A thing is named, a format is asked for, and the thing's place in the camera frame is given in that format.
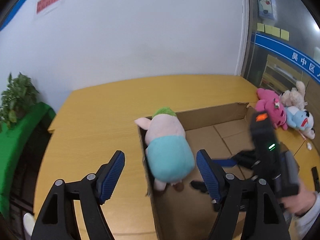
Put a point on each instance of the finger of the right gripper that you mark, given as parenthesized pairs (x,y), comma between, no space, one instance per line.
(225,162)

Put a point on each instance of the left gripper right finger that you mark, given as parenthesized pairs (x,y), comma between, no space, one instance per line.
(264,218)

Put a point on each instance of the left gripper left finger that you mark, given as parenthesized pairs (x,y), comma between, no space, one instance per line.
(57,218)

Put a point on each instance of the pig plush teal shorts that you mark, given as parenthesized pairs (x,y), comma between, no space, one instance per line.
(169,156)

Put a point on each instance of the person right hand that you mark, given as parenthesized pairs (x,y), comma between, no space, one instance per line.
(301,203)

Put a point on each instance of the paper cup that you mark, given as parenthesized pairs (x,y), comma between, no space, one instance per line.
(28,223)

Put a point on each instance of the pink transparent pen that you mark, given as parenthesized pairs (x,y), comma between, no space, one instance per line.
(302,135)

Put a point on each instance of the black pen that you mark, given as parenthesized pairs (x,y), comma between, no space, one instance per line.
(316,180)

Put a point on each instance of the white dog plush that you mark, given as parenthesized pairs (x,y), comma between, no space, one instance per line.
(309,133)

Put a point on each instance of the blue elephant plush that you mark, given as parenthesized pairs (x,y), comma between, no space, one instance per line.
(299,119)

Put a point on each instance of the pink bear plush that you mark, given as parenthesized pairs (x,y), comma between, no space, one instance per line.
(269,101)

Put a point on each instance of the brown cardboard box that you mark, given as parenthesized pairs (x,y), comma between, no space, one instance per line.
(222,131)

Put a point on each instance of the beige bunny plush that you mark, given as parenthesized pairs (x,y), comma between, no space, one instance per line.
(294,97)

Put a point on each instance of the green cloth table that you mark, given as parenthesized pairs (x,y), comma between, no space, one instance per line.
(13,141)

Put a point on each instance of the yellow sticky notes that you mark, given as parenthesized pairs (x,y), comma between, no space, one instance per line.
(275,31)

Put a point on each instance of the green potted plant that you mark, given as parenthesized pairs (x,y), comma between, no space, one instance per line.
(16,101)

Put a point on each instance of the blue cartoon tissue pack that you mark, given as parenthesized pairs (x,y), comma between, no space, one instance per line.
(267,9)

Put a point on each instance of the red wall sign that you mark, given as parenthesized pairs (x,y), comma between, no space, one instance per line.
(44,4)

